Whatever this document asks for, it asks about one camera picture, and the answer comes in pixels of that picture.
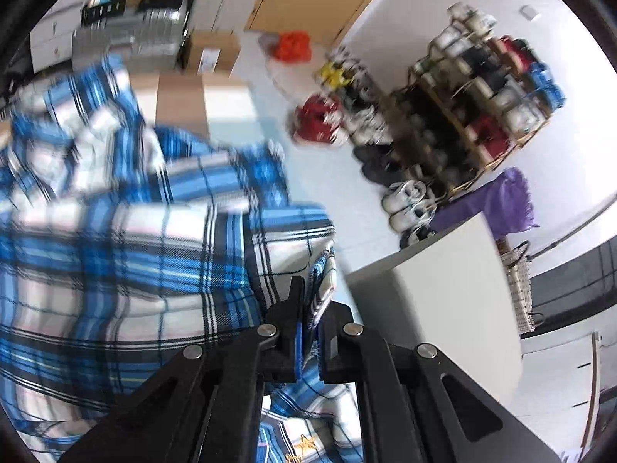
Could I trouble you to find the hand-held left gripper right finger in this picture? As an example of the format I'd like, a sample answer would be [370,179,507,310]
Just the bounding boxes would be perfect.
[317,300,562,463]

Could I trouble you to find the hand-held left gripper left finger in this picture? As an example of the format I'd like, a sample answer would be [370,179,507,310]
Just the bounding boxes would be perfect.
[58,276,307,463]

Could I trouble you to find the blue plaid shirt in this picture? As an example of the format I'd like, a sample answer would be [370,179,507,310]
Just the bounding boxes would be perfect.
[0,53,364,463]

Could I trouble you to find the white table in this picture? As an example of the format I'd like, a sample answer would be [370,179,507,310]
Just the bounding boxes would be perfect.
[347,212,526,418]

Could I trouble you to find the wicker basket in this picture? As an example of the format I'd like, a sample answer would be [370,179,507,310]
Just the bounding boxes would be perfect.
[499,238,539,335]

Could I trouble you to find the red bag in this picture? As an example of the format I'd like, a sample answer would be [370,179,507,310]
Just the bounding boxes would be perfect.
[293,96,346,146]

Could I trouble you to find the purple cloth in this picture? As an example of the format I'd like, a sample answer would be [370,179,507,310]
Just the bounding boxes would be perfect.
[430,168,541,243]

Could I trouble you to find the wooden shoe rack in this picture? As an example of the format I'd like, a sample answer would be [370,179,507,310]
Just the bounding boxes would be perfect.
[407,34,553,194]

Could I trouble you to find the black low furniture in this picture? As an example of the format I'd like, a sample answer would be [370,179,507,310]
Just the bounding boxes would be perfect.
[528,237,617,335]

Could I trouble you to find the brown white checked bed sheet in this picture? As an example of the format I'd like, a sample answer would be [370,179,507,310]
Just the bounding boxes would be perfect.
[123,72,258,143]

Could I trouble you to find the rows of assorted shoes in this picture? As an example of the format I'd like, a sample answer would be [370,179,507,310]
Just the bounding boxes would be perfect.
[318,2,567,248]

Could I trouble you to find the orange bag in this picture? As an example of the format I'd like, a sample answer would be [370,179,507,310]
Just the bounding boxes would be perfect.
[269,31,312,64]

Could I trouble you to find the cardboard box with label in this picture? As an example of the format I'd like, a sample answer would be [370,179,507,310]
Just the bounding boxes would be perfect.
[184,31,242,76]

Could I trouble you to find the silver suitcase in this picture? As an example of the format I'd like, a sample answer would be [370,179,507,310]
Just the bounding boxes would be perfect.
[72,7,190,71]

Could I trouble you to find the black crate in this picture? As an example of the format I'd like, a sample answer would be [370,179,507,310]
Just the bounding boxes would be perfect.
[81,0,127,26]

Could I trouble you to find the white drawer cabinet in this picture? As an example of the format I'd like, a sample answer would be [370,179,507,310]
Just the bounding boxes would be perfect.
[29,2,88,71]

